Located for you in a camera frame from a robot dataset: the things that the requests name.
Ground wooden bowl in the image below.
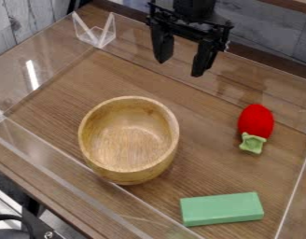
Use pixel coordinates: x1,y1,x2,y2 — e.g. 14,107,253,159
78,96,181,185

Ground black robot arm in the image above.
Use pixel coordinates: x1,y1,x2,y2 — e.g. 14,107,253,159
146,0,234,77

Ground green rectangular block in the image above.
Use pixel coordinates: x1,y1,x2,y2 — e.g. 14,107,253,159
180,192,264,227

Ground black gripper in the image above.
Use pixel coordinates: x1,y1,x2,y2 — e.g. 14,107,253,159
146,2,234,77

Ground black metal clamp bracket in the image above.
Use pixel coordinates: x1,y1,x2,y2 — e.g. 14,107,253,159
21,208,65,239

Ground black cable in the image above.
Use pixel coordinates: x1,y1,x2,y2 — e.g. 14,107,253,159
0,214,36,239

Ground red plush strawberry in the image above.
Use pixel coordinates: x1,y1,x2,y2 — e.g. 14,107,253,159
238,104,276,154

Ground clear acrylic corner bracket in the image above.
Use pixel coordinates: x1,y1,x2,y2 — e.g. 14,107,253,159
72,12,116,49

